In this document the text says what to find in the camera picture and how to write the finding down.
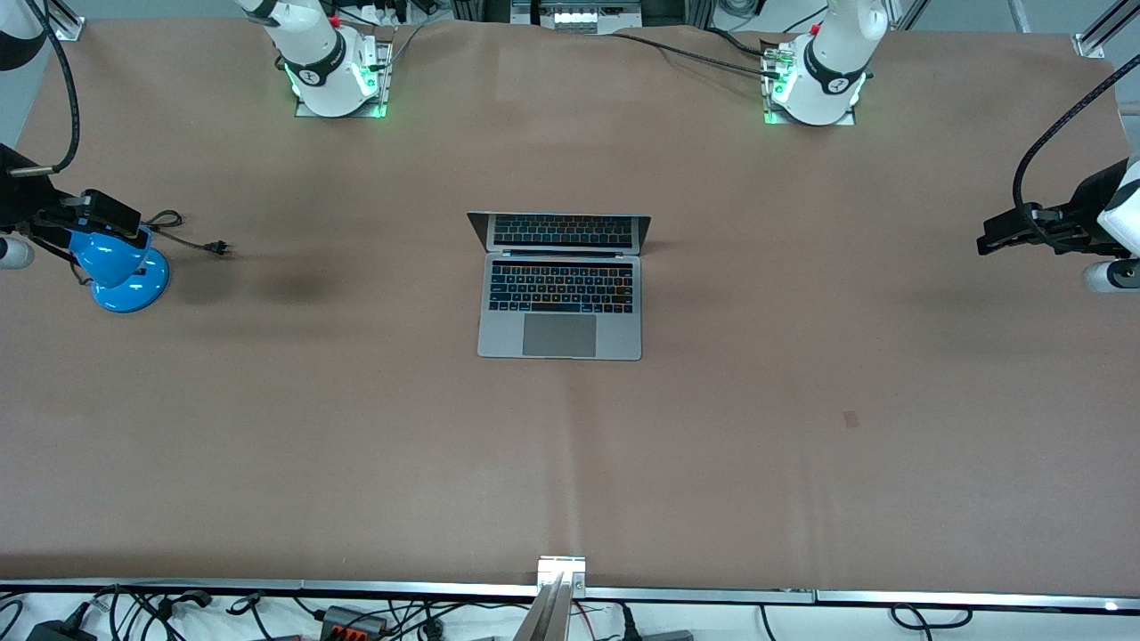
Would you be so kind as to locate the blue desk lamp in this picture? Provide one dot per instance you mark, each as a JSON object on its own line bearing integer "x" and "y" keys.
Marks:
{"x": 125, "y": 280}

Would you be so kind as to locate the grey control box with lights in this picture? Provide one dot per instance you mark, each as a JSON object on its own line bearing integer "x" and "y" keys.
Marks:
{"x": 577, "y": 16}

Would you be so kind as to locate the black power adapter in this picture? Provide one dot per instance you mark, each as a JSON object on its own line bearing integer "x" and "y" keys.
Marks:
{"x": 58, "y": 630}

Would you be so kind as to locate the aluminium corner frame profile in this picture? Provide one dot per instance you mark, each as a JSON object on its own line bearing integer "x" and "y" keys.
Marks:
{"x": 1100, "y": 36}
{"x": 62, "y": 22}

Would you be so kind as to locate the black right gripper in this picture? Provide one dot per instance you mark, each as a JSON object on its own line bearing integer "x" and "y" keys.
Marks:
{"x": 20, "y": 203}

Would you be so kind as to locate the aluminium table edge rail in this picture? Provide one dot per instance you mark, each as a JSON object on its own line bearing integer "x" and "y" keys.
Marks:
{"x": 267, "y": 588}

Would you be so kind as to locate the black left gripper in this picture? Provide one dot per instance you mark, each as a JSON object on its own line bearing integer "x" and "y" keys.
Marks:
{"x": 1088, "y": 206}

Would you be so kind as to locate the black orange connector box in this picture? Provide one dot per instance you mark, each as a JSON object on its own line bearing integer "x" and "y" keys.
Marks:
{"x": 354, "y": 620}

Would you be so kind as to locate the black plug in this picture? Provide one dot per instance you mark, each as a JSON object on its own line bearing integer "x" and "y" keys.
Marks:
{"x": 628, "y": 625}

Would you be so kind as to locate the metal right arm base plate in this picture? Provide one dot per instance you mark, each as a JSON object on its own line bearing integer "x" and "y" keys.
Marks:
{"x": 385, "y": 62}

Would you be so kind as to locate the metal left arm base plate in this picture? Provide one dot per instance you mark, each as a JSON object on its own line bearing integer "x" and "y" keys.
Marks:
{"x": 771, "y": 107}

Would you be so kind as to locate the aluminium profile beam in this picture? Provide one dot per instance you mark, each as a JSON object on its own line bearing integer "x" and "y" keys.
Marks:
{"x": 554, "y": 596}

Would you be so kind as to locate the grey laptop with black keyboard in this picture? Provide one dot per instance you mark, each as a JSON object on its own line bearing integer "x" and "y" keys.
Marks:
{"x": 559, "y": 336}

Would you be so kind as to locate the white power strip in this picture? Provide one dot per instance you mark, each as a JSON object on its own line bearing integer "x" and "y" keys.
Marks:
{"x": 385, "y": 13}

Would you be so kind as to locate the brown table cover mat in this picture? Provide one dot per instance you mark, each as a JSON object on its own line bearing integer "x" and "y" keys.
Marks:
{"x": 570, "y": 463}

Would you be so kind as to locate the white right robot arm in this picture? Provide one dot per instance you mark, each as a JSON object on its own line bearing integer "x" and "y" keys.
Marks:
{"x": 313, "y": 44}

